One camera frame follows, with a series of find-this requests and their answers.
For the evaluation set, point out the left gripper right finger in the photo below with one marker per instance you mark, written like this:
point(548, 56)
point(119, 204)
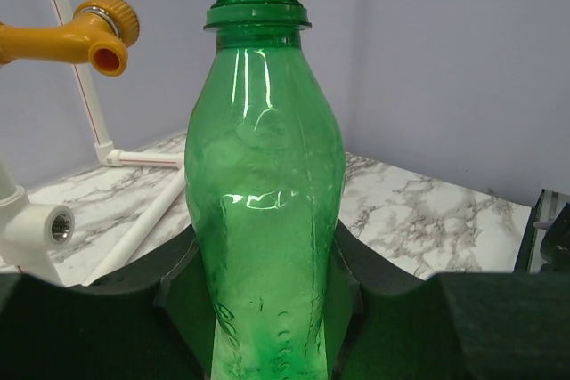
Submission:
point(384, 323)

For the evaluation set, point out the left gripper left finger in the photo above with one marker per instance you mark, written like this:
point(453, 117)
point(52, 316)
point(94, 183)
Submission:
point(149, 320)

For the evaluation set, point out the green plastic bottle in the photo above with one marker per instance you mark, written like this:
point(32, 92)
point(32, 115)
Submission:
point(265, 172)

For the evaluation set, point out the brass yellow faucet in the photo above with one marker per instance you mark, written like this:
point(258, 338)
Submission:
point(99, 33)

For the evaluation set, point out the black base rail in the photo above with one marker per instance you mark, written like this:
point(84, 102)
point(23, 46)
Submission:
point(545, 243)

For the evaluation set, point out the white PVC pipe frame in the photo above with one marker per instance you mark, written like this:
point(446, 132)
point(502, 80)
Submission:
point(90, 220)

